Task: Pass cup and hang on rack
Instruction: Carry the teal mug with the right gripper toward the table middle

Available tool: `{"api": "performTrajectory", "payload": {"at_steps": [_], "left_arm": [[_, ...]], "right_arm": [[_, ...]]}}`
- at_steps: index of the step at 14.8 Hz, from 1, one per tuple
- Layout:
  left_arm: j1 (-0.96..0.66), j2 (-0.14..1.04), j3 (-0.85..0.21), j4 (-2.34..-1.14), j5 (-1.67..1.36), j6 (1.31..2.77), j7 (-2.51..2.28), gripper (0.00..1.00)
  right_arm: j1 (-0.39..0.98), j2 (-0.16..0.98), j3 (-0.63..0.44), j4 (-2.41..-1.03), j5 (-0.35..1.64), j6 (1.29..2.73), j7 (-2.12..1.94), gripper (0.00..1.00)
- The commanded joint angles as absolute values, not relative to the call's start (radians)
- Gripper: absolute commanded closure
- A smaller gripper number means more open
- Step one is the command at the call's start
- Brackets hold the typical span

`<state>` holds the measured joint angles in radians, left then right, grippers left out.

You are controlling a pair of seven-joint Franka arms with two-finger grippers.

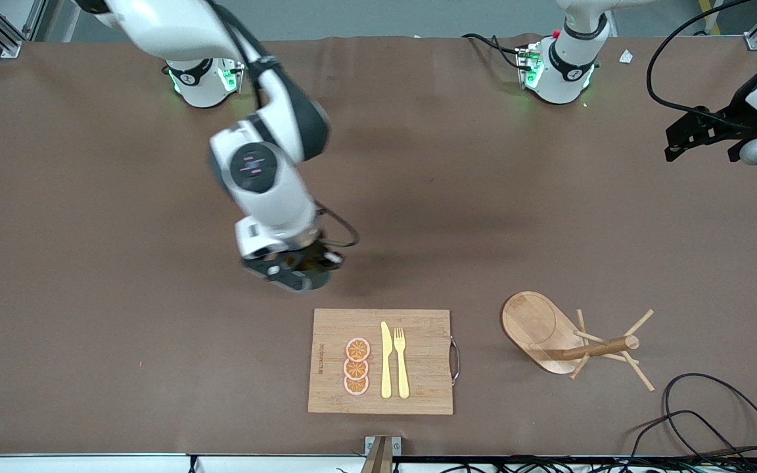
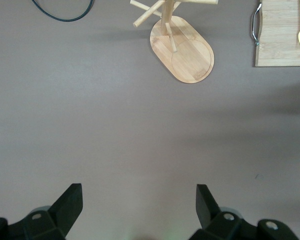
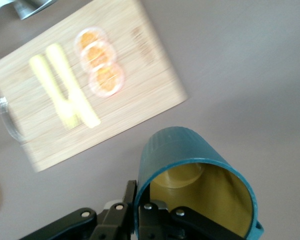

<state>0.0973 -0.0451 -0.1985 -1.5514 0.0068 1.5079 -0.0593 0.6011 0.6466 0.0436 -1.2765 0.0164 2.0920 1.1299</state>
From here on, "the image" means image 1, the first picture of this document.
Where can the yellow plastic knife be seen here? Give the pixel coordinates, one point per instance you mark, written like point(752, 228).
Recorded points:
point(386, 368)

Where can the white paper scrap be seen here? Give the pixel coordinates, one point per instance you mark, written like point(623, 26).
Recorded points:
point(626, 56)

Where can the dark green cup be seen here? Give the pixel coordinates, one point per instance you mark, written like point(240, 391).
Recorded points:
point(299, 281)

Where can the wooden cup rack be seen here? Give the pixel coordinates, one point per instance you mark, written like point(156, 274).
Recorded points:
point(536, 328)

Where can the yellow plastic fork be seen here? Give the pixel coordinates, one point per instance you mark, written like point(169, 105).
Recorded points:
point(403, 374)

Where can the bamboo cutting board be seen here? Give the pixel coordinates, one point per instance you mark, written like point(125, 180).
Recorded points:
point(424, 368)

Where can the brown table cover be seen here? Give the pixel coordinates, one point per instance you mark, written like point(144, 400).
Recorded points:
point(122, 263)

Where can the metal table edge bracket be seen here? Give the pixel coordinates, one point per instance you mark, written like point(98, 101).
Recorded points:
point(382, 447)

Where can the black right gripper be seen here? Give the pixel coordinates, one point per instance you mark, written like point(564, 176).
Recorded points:
point(313, 257)

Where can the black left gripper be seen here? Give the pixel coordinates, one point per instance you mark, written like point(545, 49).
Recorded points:
point(739, 108)

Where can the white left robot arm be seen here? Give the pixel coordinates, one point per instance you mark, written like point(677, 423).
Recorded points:
point(566, 79)

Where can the toy orange slice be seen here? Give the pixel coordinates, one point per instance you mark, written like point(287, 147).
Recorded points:
point(355, 369)
point(357, 349)
point(355, 387)

